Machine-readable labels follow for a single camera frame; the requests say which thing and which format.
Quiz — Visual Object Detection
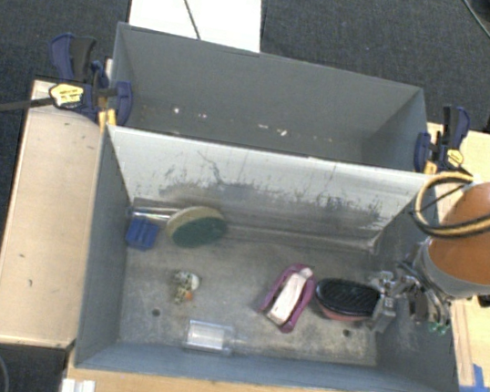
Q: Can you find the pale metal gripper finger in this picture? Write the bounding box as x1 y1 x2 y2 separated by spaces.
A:
368 294 400 337

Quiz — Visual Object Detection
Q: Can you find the grey metal bin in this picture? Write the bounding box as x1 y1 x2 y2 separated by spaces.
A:
61 21 490 392

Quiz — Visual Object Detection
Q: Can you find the pale wood board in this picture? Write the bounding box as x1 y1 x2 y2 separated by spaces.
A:
0 76 117 356

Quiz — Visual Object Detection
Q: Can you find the small white toy figure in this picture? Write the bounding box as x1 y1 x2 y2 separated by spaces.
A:
168 268 203 308

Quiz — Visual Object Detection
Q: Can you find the purple and white stapler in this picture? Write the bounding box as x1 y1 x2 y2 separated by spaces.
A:
254 257 320 338

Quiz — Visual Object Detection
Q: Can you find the black and red oval brush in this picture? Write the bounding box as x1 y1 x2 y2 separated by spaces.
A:
310 274 384 328

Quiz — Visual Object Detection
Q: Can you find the blue ribbed block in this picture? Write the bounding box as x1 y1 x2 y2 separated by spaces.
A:
122 213 162 253

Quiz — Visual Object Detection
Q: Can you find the clear glass jar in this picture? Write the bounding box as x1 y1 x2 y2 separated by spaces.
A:
180 317 249 359

